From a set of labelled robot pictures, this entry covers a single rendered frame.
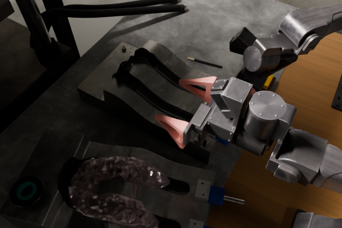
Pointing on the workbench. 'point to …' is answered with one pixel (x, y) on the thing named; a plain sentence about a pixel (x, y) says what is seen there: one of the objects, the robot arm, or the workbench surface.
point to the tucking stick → (204, 62)
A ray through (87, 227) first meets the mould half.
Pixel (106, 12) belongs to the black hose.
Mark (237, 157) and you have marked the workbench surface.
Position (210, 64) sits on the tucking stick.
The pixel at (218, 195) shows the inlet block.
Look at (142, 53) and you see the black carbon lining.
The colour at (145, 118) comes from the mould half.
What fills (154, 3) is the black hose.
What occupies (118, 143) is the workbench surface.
